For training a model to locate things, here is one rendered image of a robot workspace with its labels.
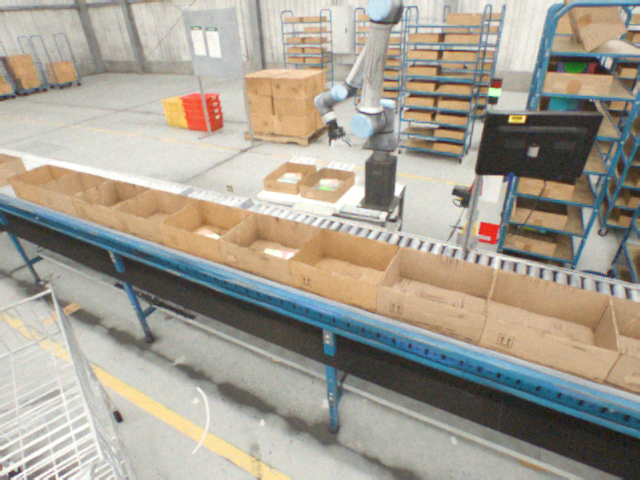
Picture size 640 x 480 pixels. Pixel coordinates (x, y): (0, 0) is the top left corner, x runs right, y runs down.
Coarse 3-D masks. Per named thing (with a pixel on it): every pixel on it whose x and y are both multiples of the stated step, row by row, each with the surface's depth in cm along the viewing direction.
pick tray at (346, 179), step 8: (328, 168) 293; (312, 176) 281; (320, 176) 293; (328, 176) 296; (336, 176) 293; (344, 176) 290; (352, 176) 280; (304, 184) 272; (312, 184) 284; (320, 184) 288; (344, 184) 269; (352, 184) 284; (304, 192) 267; (312, 192) 264; (320, 192) 261; (328, 192) 258; (336, 192) 259; (344, 192) 272; (320, 200) 264; (328, 200) 261; (336, 200) 262
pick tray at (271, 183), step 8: (280, 168) 301; (288, 168) 310; (296, 168) 307; (304, 168) 304; (312, 168) 293; (272, 176) 291; (280, 176) 303; (304, 176) 280; (264, 184) 280; (272, 184) 277; (280, 184) 274; (288, 184) 272; (296, 184) 270; (280, 192) 278; (288, 192) 276; (296, 192) 273
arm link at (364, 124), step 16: (384, 0) 170; (400, 0) 178; (384, 16) 173; (384, 32) 180; (368, 48) 188; (384, 48) 185; (368, 64) 192; (384, 64) 192; (368, 80) 196; (368, 96) 201; (368, 112) 205; (352, 128) 215; (368, 128) 208
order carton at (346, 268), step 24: (312, 240) 169; (336, 240) 175; (360, 240) 168; (312, 264) 175; (336, 264) 177; (360, 264) 175; (384, 264) 169; (312, 288) 156; (336, 288) 149; (360, 288) 143
